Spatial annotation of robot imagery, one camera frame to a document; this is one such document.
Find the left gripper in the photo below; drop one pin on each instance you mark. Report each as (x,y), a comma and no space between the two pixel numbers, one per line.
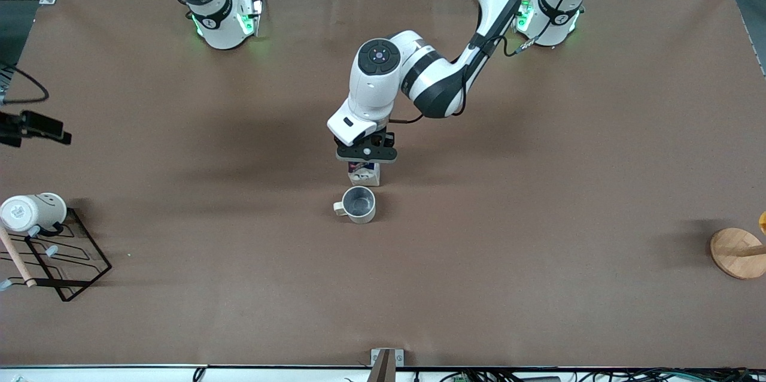
(388,140)

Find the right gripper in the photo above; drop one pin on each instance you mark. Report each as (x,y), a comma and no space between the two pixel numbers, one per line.
(37,124)

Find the blue milk carton green cap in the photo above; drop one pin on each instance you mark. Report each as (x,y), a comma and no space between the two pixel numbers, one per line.
(365,175)

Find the beige mug grey inside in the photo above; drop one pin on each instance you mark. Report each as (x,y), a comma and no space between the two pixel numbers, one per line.
(359,204)

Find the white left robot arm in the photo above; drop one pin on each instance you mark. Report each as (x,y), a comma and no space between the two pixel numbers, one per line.
(431,76)

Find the white mug with smiley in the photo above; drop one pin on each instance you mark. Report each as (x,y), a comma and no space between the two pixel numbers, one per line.
(31,212)

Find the wooden stick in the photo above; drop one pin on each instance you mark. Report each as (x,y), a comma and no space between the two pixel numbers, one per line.
(15,256)

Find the brown table cover mat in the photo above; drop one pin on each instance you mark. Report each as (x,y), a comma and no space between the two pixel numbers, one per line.
(538,220)

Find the round wooden mug tree stand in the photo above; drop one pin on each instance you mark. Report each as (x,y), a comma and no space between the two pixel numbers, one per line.
(733,253)

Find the grey metal table bracket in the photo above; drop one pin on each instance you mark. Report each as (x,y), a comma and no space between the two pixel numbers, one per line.
(386,359)

